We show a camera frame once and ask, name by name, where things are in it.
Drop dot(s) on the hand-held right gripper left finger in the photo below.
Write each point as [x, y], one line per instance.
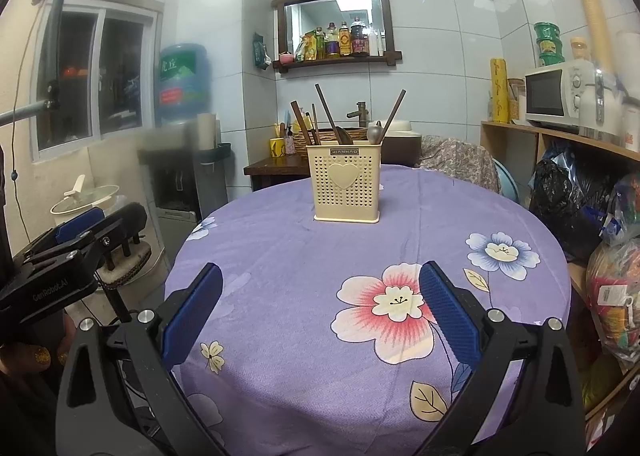
[192, 316]

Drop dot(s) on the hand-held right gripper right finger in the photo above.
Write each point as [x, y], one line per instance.
[450, 313]

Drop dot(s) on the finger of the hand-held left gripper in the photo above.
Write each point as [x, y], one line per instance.
[120, 231]
[77, 226]

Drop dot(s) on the beige plastic cutlery holder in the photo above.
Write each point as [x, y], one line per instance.
[345, 186]

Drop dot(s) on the steel spoon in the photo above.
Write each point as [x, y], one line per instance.
[374, 133]

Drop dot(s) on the brown wooden spoon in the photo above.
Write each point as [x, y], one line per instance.
[344, 134]

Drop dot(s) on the person's left hand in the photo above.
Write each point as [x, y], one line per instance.
[37, 353]

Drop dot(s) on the white pot with lid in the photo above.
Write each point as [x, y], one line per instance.
[85, 198]

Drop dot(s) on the wooden stool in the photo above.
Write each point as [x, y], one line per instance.
[132, 263]

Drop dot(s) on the water dispenser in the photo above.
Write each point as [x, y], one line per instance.
[175, 186]

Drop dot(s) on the purple floral tablecloth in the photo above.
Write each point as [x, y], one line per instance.
[300, 261]

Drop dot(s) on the beige paper roll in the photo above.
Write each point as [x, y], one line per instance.
[206, 130]

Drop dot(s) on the blue plastic basin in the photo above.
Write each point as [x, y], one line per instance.
[509, 180]

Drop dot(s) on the grey floral cloth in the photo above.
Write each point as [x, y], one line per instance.
[460, 160]

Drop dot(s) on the sliding window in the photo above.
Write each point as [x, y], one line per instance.
[115, 75]

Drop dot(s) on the black plastic bag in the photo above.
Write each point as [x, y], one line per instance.
[565, 206]

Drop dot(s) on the blue water jug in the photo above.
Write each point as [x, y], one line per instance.
[184, 83]

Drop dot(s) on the clear bag of colourful goods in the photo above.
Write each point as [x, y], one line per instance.
[615, 301]

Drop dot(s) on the brown wooden cabinet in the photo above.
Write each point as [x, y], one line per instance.
[275, 170]

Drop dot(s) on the brown pot beige lid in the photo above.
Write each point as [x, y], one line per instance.
[400, 145]

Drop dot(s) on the yellow mug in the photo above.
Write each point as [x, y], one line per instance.
[277, 148]

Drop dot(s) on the grey stand pole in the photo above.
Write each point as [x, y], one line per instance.
[52, 45]

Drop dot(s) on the small pink dotted bottle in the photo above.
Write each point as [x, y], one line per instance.
[290, 144]

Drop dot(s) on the wooden shelf unit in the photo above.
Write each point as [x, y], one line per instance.
[510, 130]

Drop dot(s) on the colourful printed plastic bag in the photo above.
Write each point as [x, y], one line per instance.
[625, 208]

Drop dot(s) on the woven basket basin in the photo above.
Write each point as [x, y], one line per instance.
[327, 135]

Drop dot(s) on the bronze faucet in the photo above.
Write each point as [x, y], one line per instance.
[361, 111]

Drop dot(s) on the small wicker holder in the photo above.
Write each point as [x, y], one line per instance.
[516, 100]

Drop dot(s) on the small pink bowl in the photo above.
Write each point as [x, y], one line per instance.
[286, 57]

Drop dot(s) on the white microwave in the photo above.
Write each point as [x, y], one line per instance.
[547, 93]

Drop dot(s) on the white electric kettle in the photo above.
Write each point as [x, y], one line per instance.
[600, 108]

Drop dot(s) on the white cup red label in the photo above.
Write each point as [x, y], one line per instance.
[631, 128]

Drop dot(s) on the yellow snack packet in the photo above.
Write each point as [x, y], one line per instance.
[306, 48]

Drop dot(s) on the green instant noodle cup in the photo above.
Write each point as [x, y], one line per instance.
[548, 45]
[546, 30]
[550, 59]

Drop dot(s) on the green yellow oil bottle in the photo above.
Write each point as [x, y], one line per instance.
[320, 43]

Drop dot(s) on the white plastic bottle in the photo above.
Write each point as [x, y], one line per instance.
[376, 41]

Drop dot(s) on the purple label bottle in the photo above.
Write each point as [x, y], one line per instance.
[332, 41]

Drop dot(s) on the dark sauce bottle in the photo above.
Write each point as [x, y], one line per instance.
[358, 38]

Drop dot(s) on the amber bottle yellow label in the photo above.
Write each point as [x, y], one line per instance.
[344, 39]

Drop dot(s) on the jar with beige lid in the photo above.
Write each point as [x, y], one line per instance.
[580, 49]

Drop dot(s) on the tall stack of paper cups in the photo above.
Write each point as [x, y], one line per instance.
[590, 10]

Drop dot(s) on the green hanging wall packet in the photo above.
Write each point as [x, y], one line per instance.
[261, 51]

